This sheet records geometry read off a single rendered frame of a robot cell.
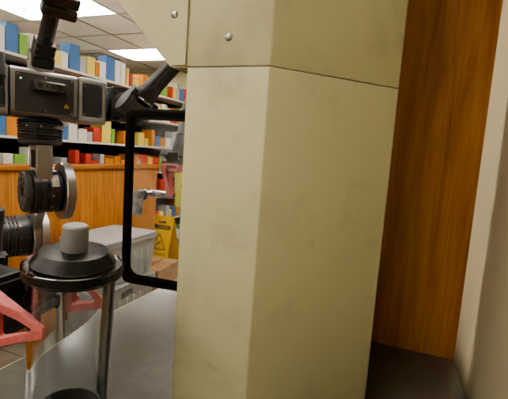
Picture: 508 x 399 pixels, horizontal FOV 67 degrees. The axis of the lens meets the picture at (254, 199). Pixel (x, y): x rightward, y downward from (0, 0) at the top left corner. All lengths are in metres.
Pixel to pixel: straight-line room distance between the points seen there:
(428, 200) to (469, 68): 0.25
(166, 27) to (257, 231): 0.28
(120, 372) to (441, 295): 0.60
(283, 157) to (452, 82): 0.44
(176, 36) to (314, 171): 0.25
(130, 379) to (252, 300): 0.28
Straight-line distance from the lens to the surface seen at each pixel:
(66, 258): 0.47
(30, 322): 0.49
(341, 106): 0.52
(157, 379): 0.70
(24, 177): 1.45
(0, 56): 0.88
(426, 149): 0.81
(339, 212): 0.53
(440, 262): 0.83
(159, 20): 0.56
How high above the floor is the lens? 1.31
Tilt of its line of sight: 7 degrees down
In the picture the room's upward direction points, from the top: 4 degrees clockwise
